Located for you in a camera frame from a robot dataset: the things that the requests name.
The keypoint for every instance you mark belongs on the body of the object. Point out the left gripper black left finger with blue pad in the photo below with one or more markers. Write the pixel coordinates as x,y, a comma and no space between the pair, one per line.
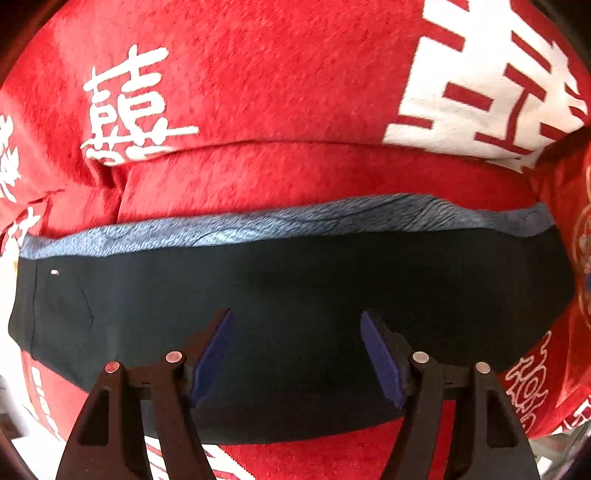
107,440

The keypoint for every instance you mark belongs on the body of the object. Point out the red sofa cover white characters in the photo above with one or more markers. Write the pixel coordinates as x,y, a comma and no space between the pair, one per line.
116,112

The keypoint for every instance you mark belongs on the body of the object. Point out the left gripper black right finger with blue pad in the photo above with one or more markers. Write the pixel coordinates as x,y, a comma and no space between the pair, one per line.
487,439

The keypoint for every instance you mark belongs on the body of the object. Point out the black pants blue patterned waistband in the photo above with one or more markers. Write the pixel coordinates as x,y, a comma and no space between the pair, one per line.
462,285

